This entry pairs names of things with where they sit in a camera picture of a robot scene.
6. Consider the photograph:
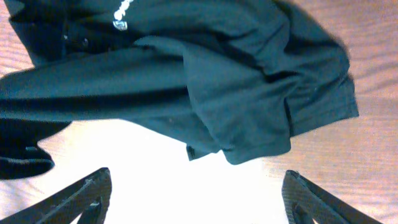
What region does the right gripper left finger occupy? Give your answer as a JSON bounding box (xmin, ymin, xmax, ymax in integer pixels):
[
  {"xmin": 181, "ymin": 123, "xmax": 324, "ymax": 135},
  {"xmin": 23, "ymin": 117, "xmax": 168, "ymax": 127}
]
[{"xmin": 1, "ymin": 167, "xmax": 112, "ymax": 224}]

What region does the black t-shirt with white logo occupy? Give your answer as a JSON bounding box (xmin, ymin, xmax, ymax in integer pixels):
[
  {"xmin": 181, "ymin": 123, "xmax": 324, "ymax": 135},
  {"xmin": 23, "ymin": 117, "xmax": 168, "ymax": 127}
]
[{"xmin": 1, "ymin": 0, "xmax": 358, "ymax": 180}]

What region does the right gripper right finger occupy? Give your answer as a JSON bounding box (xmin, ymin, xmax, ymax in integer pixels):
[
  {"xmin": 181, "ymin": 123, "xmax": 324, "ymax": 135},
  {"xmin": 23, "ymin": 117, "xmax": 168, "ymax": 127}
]
[{"xmin": 282, "ymin": 170, "xmax": 382, "ymax": 224}]

